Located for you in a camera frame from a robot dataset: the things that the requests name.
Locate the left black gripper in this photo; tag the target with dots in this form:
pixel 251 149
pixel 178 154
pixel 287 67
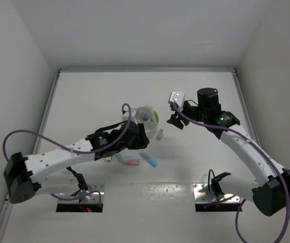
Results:
pixel 141 139

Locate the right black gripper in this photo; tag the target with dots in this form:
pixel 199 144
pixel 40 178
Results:
pixel 175 120

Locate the blue highlighter marker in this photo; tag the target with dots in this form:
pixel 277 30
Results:
pixel 148 158

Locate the yellow highlighter marker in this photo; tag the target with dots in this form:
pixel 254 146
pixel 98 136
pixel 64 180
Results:
pixel 151 112

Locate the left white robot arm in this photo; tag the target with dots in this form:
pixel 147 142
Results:
pixel 24 174

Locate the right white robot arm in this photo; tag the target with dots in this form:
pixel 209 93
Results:
pixel 270 192

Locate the pink highlighter marker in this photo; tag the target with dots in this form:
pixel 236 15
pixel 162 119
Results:
pixel 131 162

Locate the white round divided organizer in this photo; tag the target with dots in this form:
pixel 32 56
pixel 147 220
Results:
pixel 150 128

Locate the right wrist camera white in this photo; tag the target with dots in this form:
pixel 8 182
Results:
pixel 177 97

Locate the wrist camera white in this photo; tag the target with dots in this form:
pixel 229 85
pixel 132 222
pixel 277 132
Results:
pixel 177 97
pixel 130 115

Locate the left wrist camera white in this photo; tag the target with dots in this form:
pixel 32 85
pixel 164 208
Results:
pixel 130 115

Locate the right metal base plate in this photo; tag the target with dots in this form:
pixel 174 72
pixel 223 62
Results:
pixel 203 196

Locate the metal base plate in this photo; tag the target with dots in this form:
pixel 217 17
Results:
pixel 203 196
pixel 93 196

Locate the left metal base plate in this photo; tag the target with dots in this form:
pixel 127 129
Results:
pixel 93 196

